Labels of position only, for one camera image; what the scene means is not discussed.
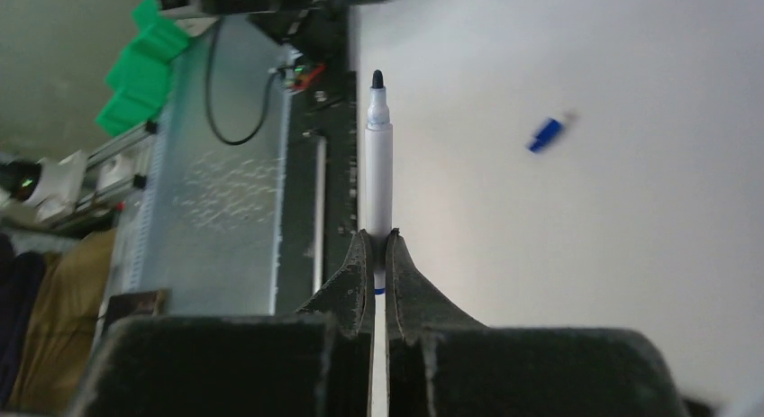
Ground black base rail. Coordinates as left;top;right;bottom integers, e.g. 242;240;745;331
248;0;389;314

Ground blue pen cap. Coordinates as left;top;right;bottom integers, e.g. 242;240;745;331
526;112;578;154

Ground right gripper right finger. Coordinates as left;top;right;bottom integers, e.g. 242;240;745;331
386;231;687;416

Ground white pen blue tip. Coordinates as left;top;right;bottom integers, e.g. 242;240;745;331
363;69;394;295

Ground green storage bins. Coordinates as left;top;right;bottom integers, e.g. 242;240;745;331
95;0;190;137

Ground person in navy shirt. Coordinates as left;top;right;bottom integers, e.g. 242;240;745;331
1;230;116;415

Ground perforated metal strip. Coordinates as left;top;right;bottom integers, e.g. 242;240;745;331
108;106;174;295

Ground left controller board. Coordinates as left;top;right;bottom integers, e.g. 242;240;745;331
275;63;327;93

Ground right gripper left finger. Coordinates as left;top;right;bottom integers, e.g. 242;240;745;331
67;231;375;416

